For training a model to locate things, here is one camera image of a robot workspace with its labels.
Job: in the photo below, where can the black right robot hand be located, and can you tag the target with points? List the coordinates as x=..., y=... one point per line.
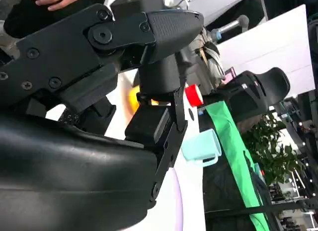
x=74, y=171

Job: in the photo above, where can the orange and white bread roll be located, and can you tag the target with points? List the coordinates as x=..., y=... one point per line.
x=132, y=99

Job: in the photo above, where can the lilac plate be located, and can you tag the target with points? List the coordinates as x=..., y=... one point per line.
x=181, y=203

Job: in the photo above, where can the pale green mug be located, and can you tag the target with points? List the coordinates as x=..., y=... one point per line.
x=198, y=146

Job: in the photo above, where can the green cloth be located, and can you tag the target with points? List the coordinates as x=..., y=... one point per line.
x=231, y=141

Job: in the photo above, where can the person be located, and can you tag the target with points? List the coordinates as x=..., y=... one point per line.
x=24, y=17

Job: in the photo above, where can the black office chair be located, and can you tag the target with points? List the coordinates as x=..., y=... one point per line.
x=248, y=92

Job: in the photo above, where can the green potted plant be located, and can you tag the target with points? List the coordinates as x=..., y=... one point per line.
x=270, y=151

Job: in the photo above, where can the white panel board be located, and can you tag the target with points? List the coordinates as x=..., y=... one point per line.
x=273, y=42

